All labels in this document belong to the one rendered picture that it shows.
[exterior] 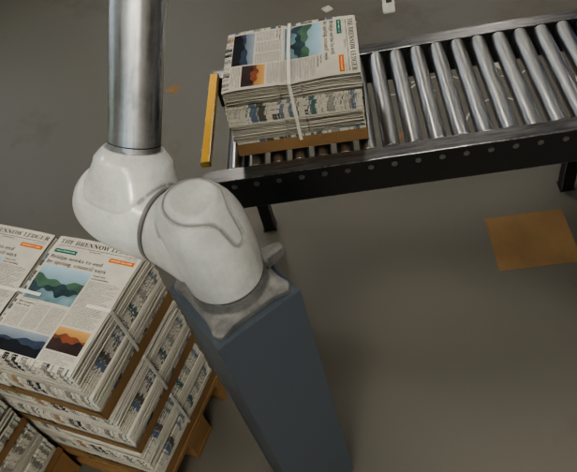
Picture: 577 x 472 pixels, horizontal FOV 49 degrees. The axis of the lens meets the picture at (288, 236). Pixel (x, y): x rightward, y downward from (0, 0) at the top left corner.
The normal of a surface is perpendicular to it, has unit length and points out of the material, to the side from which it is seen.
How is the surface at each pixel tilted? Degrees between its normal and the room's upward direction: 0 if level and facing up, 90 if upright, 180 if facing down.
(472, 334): 0
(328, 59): 3
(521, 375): 0
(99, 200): 54
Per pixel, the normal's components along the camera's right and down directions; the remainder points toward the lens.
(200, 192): -0.11, -0.59
